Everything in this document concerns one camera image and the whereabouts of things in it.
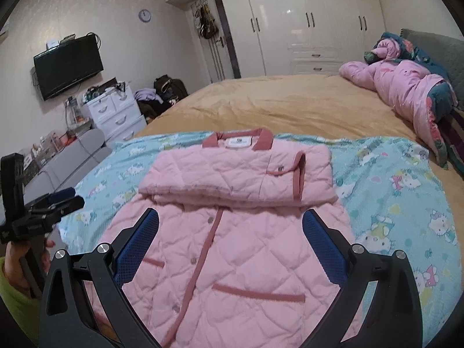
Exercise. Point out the person's left hand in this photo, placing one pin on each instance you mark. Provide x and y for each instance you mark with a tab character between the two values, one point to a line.
20	261

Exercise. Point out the grey bench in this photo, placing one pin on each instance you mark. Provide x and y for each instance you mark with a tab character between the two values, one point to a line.
69	159

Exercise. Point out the hanging bags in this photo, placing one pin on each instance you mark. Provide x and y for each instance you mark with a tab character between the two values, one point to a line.
206	21

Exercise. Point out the white room door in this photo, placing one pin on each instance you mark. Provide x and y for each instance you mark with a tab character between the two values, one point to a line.
221	58

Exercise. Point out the dark striped pillow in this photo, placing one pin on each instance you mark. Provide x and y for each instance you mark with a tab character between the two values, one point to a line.
455	134

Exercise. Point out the black bag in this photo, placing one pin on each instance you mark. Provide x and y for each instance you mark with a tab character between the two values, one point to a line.
170	87

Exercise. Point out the white glossy wardrobe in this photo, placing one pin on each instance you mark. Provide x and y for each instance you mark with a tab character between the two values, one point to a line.
282	25

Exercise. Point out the black wall television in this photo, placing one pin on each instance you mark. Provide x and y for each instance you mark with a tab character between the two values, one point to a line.
69	67

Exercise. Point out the small cluttered rack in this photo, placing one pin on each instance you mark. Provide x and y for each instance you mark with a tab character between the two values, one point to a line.
72	112

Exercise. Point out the grey quilted headboard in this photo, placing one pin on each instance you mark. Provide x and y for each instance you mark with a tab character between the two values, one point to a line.
442	50

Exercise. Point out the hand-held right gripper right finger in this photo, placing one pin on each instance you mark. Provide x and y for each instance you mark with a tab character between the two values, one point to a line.
326	250

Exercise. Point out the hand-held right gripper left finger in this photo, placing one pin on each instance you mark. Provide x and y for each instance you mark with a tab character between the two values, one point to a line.
139	246

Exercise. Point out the purple clothes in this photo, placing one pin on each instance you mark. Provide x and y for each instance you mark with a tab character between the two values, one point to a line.
147	95

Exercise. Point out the round wall clock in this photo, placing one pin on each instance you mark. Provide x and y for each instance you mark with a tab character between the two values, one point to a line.
145	15

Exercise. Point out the pink floral quilt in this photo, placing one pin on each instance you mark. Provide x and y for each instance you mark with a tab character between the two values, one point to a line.
398	79

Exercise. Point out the blue cartoon print blanket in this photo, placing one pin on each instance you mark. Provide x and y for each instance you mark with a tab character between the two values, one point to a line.
391	188

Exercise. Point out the white drawer cabinet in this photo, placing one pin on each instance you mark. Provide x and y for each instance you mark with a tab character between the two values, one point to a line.
116	116

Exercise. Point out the bed with tan sheet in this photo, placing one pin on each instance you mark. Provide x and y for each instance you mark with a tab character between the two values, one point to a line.
272	105

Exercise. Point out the person's left forearm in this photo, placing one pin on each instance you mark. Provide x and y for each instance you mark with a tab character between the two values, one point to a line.
14	308

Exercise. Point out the dark clothes pile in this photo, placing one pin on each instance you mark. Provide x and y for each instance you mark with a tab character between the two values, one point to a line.
156	108

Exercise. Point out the pink quilted jacket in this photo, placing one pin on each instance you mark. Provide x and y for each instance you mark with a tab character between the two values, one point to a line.
235	261

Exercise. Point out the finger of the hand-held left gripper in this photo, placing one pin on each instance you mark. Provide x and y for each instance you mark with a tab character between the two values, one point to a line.
67	208
61	194

